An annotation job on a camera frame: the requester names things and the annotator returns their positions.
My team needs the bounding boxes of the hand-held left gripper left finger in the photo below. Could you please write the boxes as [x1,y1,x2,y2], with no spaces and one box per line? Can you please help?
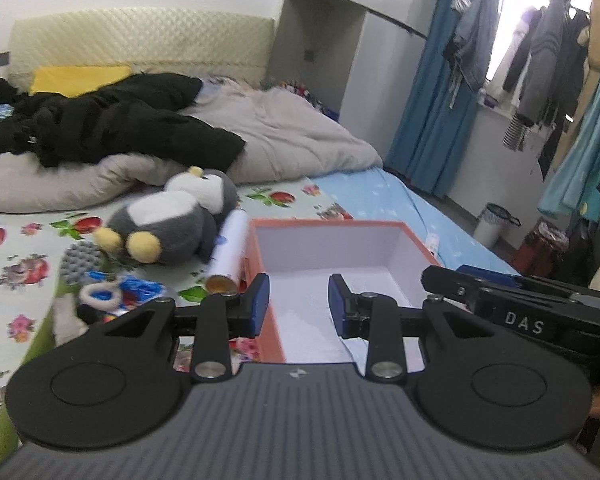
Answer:
[100,273,271,382]

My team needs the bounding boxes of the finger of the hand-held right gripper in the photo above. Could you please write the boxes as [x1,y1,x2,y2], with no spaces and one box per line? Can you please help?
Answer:
[455,263,600,302]
[421,266,488,308]

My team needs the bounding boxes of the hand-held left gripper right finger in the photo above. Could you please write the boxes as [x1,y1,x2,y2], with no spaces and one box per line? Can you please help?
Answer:
[328,273,503,382]

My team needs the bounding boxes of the orange cardboard box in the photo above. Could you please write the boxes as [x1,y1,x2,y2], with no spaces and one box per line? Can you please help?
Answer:
[242,219,443,365]

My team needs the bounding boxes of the white trash bin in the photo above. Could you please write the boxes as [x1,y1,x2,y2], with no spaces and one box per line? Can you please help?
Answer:
[472,203,522,250]

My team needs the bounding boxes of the white lint roller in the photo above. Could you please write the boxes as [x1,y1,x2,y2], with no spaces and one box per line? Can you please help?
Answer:
[205,210,251,296]

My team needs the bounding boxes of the light blue bed sheet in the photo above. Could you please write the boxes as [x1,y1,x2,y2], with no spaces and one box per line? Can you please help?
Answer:
[310,167,521,277]

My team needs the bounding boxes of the blue plastic packet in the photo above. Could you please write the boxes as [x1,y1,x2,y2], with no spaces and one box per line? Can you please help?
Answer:
[77,270,170,318]

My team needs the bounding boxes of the grey white penguin plush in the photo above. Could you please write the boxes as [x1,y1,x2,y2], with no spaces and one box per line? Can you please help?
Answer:
[92,166,240,267]

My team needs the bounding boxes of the blue curtain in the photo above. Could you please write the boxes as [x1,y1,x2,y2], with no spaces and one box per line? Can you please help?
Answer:
[387,0,511,200]

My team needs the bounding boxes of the hanging teal garment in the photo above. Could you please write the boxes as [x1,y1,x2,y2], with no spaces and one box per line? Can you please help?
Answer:
[537,67,600,222]

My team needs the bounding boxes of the beige duvet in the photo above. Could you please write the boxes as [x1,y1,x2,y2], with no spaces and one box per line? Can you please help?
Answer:
[0,82,383,213]

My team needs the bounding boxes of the green plush stick grey head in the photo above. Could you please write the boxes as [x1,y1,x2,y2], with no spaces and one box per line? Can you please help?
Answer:
[0,240,103,468]

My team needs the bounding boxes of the colourful patterned cloth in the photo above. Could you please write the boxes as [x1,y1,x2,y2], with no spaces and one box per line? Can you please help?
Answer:
[279,81,342,122]

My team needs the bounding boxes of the hanging black garment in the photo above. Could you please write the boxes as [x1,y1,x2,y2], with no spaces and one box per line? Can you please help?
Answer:
[537,10,595,181]

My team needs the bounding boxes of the hanging grey coat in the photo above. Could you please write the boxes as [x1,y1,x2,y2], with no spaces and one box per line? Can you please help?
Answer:
[502,0,588,153]

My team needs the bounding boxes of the hanging denim clothes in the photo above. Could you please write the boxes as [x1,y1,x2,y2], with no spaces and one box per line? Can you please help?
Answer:
[442,0,503,95]

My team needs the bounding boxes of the black clothing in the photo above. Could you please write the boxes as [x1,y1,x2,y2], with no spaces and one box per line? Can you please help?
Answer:
[0,72,247,171]

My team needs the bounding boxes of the fruit print bed sheet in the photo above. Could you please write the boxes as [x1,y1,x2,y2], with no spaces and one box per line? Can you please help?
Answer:
[0,175,361,428]

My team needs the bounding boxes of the beige quilted headboard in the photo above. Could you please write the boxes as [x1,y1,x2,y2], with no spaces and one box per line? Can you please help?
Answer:
[7,7,276,92]

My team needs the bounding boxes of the yellow pillow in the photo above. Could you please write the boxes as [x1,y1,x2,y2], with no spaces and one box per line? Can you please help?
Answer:
[29,65,133,98]

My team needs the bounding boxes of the grey wall cabinet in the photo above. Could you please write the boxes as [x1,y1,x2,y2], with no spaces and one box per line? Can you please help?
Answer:
[267,0,448,128]

